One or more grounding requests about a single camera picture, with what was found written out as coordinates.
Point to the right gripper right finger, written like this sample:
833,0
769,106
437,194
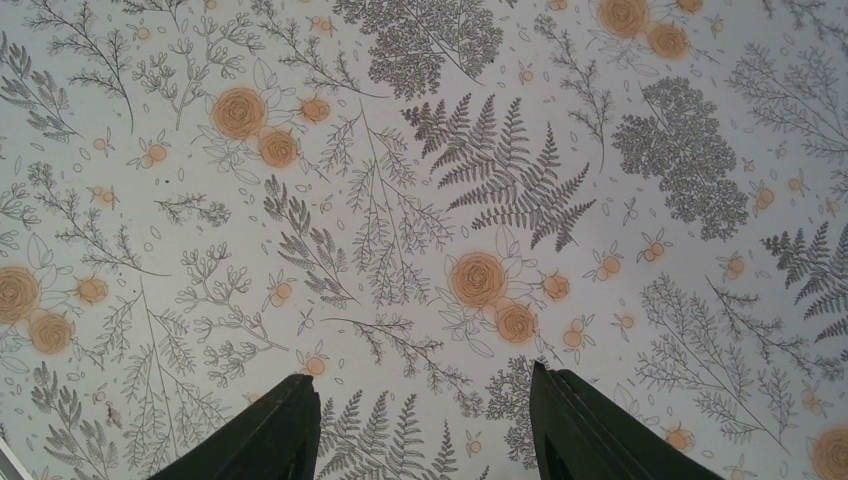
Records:
579,433

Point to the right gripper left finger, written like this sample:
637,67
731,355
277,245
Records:
275,437

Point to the floral patterned tablecloth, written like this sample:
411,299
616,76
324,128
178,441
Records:
413,202

